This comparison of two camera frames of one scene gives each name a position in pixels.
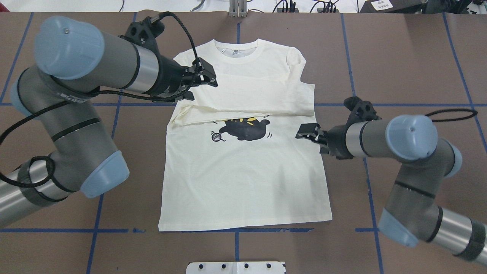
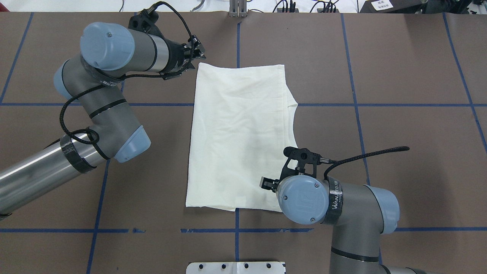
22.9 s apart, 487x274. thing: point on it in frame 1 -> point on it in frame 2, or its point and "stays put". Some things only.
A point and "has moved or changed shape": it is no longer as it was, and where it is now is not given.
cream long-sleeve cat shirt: [233, 159] has moved or changed shape
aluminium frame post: [237, 8] stays put
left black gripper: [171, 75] -> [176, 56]
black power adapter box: [394, 6] stays put
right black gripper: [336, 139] -> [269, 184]
